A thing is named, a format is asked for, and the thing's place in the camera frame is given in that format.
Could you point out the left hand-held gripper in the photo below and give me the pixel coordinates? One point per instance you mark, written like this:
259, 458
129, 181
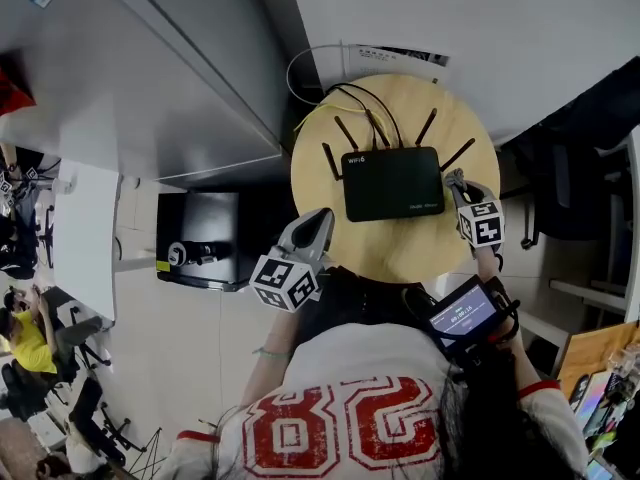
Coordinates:
295, 263

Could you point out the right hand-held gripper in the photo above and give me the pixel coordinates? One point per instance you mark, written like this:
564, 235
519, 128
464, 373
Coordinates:
482, 223

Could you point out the grey cloth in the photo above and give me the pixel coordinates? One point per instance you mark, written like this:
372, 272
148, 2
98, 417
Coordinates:
454, 177

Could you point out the black router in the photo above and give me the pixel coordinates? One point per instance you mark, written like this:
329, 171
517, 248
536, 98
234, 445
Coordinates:
392, 183

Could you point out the person's right forearm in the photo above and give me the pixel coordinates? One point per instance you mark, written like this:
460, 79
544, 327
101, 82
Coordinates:
505, 318

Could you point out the person's left forearm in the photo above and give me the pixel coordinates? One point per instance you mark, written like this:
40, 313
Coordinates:
270, 353

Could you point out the round wooden side table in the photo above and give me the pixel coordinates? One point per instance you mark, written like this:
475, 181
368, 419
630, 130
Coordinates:
400, 248

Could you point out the black and silver tool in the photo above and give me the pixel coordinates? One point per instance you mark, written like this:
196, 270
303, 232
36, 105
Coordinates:
197, 253

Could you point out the black computer case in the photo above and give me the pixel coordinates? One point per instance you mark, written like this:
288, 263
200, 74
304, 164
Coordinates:
200, 218

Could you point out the black fabric chair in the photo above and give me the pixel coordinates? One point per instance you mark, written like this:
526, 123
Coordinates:
575, 168

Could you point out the printed paper sheet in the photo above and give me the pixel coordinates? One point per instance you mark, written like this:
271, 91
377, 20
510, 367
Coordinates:
400, 55

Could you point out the white shelf unit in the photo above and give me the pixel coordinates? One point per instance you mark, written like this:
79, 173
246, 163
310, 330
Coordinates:
600, 288

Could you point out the white jersey with red numerals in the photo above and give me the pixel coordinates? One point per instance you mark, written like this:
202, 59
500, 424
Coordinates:
350, 418

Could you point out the wooden desk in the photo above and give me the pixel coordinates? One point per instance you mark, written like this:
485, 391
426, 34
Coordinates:
595, 353

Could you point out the white table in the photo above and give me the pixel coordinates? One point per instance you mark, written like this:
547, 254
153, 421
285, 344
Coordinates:
85, 238

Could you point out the grey cabinet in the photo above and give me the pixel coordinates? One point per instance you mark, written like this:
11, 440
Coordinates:
150, 78

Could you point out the black office chair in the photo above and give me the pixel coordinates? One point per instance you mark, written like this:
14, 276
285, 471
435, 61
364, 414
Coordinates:
95, 418

